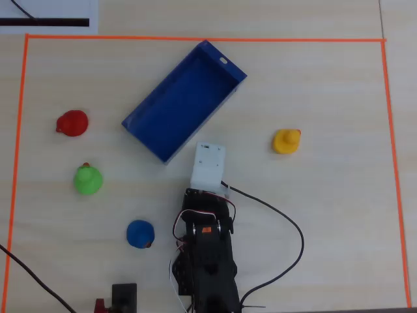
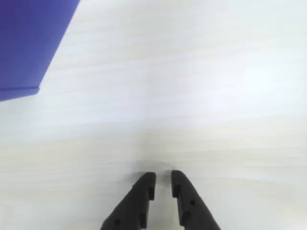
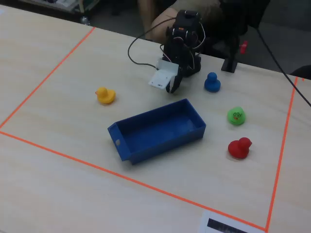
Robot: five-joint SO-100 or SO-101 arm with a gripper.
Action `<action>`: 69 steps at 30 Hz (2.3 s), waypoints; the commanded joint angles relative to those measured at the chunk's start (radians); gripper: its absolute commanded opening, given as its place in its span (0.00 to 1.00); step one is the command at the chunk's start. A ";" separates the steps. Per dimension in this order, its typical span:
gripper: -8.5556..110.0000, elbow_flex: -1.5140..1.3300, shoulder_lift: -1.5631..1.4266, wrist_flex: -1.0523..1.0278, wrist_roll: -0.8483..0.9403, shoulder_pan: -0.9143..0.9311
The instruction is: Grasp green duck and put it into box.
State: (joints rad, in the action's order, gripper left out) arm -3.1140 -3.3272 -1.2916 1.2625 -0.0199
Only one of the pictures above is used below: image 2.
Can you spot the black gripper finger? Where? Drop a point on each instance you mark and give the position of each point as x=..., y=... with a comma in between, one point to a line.
x=134, y=203
x=192, y=203

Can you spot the blue plastic box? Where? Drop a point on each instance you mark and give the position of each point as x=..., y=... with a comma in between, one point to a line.
x=26, y=48

